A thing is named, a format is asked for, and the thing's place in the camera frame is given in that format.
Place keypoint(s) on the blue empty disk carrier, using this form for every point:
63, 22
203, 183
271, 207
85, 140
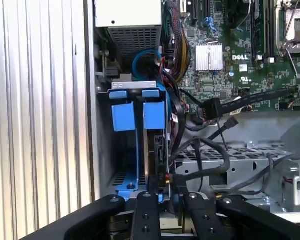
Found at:
118, 94

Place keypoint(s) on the silver chipset heatsink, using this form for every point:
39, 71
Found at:
209, 57

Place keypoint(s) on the locking lever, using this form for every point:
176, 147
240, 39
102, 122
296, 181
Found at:
293, 63

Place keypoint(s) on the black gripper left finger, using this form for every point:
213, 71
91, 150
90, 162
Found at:
146, 220

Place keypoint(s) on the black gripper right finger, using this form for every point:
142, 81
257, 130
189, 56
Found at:
210, 225

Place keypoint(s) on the silver power supply unit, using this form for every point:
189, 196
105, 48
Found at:
127, 12

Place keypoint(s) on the black RAM slot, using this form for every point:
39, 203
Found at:
270, 30
256, 30

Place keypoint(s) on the green Dell motherboard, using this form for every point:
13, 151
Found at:
215, 82

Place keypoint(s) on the black open PC case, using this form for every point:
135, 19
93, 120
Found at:
90, 100

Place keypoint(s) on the black expansion slot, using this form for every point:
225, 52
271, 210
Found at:
195, 10
206, 10

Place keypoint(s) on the grey metal drive cage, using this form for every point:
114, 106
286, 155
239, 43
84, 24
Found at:
240, 175

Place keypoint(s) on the hard disk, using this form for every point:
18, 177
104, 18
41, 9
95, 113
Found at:
152, 115

